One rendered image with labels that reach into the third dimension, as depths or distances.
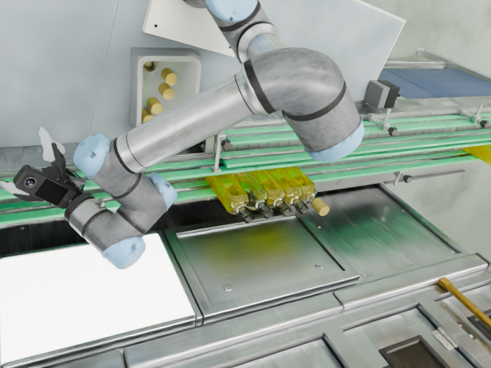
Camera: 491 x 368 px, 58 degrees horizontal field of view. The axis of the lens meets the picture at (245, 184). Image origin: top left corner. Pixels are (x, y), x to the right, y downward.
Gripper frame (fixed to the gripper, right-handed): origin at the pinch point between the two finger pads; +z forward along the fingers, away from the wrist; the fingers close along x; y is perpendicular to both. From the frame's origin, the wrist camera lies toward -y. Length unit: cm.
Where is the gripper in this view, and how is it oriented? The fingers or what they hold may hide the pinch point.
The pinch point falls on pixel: (16, 152)
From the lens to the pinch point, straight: 107.1
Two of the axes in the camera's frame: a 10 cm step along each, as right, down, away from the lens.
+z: -7.5, -6.0, 2.8
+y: 2.3, 1.5, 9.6
